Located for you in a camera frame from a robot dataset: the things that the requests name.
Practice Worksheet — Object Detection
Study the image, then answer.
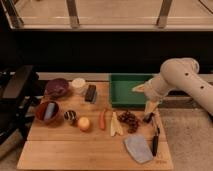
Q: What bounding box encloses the white paper cup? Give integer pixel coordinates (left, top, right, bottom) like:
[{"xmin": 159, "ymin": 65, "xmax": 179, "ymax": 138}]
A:
[{"xmin": 71, "ymin": 78, "xmax": 86, "ymax": 94}]

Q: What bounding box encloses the black equipment stand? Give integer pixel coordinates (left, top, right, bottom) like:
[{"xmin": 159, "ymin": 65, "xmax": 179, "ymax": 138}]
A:
[{"xmin": 0, "ymin": 65, "xmax": 40, "ymax": 145}]

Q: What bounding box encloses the purple bowl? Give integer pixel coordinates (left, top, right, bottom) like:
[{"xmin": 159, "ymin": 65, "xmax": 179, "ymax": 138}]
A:
[{"xmin": 45, "ymin": 78, "xmax": 69, "ymax": 98}]

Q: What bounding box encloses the brown bowl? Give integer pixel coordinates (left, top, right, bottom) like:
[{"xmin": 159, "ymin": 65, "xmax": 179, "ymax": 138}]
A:
[{"xmin": 35, "ymin": 101, "xmax": 59, "ymax": 124}]

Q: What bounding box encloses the yellow round fruit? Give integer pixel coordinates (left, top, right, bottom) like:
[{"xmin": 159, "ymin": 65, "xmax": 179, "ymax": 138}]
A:
[{"xmin": 77, "ymin": 117, "xmax": 90, "ymax": 131}]

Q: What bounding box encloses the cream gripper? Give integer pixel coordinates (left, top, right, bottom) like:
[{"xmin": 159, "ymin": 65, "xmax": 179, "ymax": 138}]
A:
[{"xmin": 132, "ymin": 77, "xmax": 167, "ymax": 115}]

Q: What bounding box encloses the wooden cutting board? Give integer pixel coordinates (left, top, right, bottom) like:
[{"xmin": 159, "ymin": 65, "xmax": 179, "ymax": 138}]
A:
[{"xmin": 17, "ymin": 82, "xmax": 174, "ymax": 171}]

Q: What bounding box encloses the dark striped small cup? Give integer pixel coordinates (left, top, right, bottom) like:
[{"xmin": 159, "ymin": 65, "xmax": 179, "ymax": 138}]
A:
[{"xmin": 64, "ymin": 110, "xmax": 77, "ymax": 125}]

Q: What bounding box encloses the black rectangular block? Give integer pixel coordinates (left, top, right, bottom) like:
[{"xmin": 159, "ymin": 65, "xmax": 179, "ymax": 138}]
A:
[{"xmin": 85, "ymin": 85, "xmax": 96, "ymax": 102}]

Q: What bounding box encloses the green plastic bin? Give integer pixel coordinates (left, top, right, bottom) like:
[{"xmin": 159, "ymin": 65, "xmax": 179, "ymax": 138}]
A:
[{"xmin": 109, "ymin": 74, "xmax": 152, "ymax": 108}]

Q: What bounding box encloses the black handled knife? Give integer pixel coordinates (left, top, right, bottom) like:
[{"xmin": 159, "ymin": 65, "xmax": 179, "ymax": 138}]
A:
[{"xmin": 152, "ymin": 117, "xmax": 160, "ymax": 156}]

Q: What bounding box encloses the dark red grape bunch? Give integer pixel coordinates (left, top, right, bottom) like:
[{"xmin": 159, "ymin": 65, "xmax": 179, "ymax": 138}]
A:
[{"xmin": 118, "ymin": 111, "xmax": 139, "ymax": 133}]

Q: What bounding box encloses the light blue cylinder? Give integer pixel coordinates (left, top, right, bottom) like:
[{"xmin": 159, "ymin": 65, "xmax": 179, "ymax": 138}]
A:
[{"xmin": 44, "ymin": 103, "xmax": 55, "ymax": 120}]

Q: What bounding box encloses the grey blue cloth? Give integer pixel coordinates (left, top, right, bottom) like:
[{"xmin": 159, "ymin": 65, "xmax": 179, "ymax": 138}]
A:
[{"xmin": 124, "ymin": 135, "xmax": 153, "ymax": 164}]

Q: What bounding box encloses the orange carrot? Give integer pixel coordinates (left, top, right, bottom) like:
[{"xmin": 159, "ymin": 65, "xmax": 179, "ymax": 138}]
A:
[{"xmin": 99, "ymin": 108, "xmax": 107, "ymax": 130}]

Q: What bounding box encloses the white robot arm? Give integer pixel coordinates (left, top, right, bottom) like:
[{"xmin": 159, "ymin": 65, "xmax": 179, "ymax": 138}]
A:
[{"xmin": 132, "ymin": 58, "xmax": 213, "ymax": 117}]

